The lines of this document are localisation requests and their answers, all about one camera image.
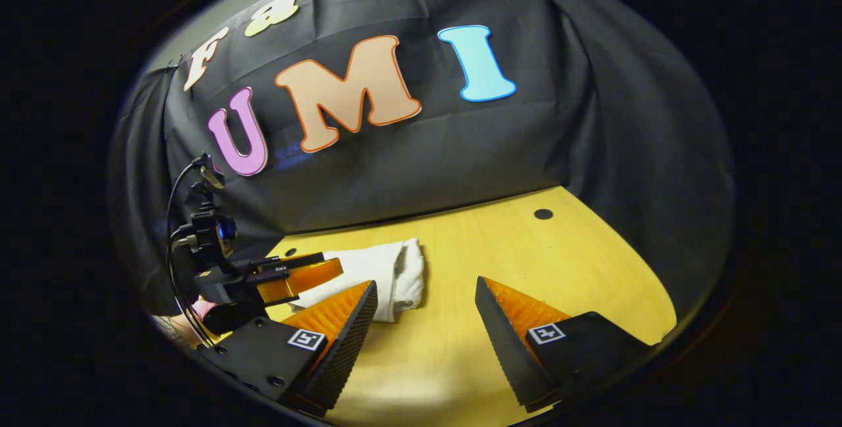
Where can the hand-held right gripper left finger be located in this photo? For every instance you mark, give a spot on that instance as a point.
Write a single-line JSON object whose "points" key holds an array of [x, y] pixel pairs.
{"points": [[345, 348]]}

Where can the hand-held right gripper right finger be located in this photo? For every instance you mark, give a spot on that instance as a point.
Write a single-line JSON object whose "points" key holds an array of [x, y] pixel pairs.
{"points": [[510, 348]]}

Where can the cream white jeans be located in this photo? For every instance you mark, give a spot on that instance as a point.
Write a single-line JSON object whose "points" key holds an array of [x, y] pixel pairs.
{"points": [[388, 269]]}

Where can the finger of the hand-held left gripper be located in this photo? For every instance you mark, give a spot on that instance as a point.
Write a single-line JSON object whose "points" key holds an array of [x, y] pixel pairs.
{"points": [[302, 279]]}

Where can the black backdrop cloth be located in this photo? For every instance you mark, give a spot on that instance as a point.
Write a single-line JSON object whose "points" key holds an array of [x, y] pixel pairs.
{"points": [[625, 137]]}

